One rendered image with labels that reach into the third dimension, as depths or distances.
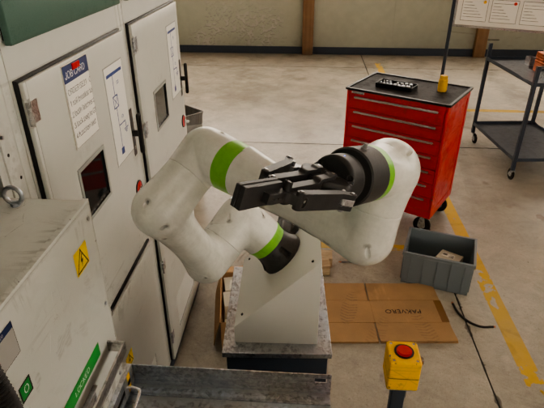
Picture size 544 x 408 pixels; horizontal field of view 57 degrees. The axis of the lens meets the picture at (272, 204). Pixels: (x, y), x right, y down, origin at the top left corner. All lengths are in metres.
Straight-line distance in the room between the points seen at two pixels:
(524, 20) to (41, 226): 6.54
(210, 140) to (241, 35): 7.72
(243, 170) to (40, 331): 0.47
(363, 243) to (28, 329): 0.55
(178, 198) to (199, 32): 7.88
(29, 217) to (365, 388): 1.83
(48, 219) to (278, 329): 0.80
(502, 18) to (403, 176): 6.29
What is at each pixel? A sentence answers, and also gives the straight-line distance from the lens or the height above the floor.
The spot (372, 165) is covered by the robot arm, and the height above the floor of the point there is 1.55.
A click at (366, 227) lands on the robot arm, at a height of 1.41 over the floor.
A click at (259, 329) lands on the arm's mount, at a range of 1.53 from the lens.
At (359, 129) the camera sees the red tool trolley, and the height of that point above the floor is 0.66.
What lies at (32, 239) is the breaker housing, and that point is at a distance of 0.94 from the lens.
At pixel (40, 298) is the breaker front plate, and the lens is 0.89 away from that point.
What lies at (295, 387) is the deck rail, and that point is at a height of 0.87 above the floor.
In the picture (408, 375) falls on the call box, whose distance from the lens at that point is 1.38.
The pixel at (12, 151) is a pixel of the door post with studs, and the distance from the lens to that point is 1.15.
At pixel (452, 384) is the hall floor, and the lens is 2.59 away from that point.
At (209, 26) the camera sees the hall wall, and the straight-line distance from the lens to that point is 8.84.
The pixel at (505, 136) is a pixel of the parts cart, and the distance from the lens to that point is 5.07.
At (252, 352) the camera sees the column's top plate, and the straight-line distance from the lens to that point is 1.54.
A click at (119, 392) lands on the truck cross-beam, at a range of 1.26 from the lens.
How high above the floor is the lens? 1.85
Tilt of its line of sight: 29 degrees down
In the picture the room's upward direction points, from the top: straight up
